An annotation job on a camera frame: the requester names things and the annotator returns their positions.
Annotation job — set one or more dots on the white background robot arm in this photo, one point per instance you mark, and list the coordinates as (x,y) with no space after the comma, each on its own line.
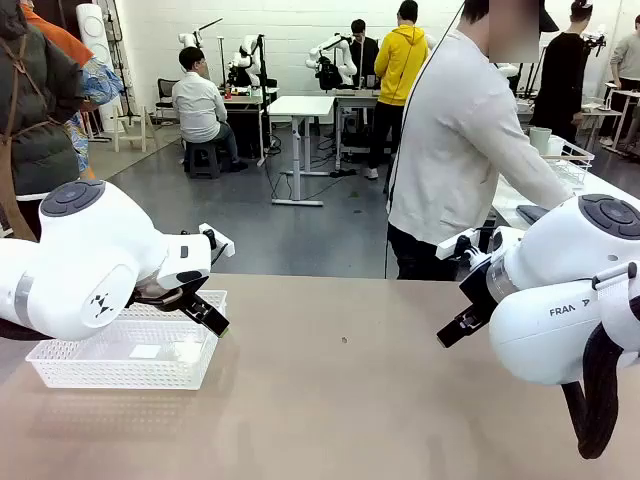
(187,41)
(345,60)
(248,55)

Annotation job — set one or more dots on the person in dark green vest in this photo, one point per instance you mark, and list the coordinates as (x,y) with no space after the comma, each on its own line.
(35,125)

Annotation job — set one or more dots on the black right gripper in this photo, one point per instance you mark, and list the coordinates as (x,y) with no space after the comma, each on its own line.
(480,287)

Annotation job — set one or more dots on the person in black jacket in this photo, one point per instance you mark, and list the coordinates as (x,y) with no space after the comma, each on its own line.
(365,50)

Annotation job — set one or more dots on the white cup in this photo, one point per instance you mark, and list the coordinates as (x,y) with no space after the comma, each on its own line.
(556,146)

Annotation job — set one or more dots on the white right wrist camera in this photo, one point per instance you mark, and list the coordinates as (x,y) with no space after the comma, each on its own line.
(462,247)

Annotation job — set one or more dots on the person in orange patterned clothes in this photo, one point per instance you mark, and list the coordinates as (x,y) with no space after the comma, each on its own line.
(100,85)

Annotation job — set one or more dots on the black camera tripod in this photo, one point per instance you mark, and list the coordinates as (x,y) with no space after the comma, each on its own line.
(595,41)

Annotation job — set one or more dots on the person in white sweater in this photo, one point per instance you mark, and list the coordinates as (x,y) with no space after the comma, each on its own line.
(450,140)

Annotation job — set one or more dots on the grey cloth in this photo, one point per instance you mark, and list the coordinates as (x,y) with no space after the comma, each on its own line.
(532,212)

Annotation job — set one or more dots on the seated person in white shirt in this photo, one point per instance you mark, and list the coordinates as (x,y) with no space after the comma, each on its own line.
(197,105)

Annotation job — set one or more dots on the person in grey sweater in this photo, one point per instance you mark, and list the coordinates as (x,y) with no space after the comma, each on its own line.
(627,55)

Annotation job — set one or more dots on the black plastic stool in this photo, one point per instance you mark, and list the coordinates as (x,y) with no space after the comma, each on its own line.
(202,160)

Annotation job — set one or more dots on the black floor power strip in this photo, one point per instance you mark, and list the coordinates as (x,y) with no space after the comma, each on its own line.
(344,173)

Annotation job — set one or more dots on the white standing desk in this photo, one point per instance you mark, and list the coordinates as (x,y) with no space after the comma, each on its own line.
(300,105)

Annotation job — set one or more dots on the white perforated plastic basket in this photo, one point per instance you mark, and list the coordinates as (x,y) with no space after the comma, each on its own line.
(125,365)

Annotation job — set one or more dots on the person in yellow hoodie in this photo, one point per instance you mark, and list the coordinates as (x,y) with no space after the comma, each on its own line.
(400,60)

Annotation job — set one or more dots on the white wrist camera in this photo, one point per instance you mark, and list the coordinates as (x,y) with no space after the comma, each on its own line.
(462,247)
(217,240)

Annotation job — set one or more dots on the person in black with bun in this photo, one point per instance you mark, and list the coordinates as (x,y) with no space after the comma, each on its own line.
(560,75)

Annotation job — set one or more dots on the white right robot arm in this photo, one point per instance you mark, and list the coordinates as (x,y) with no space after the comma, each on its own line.
(565,300)

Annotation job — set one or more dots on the black office chair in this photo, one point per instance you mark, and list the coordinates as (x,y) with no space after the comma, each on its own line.
(166,92)

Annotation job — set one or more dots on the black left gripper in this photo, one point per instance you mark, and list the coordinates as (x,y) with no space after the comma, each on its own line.
(170,292)

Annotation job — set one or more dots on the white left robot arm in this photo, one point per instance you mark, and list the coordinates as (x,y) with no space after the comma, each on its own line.
(85,250)

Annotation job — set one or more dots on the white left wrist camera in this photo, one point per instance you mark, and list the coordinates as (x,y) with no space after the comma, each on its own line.
(217,240)

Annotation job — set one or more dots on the black backpack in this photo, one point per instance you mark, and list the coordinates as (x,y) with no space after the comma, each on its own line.
(327,75)

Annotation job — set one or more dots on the white wooden step stool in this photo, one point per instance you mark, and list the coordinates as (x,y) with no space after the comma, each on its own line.
(131,127)

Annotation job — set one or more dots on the large white table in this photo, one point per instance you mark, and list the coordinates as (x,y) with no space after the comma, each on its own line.
(605,182)

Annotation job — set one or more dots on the person's right forearm white sleeve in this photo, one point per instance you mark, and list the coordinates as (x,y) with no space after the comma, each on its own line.
(540,177)

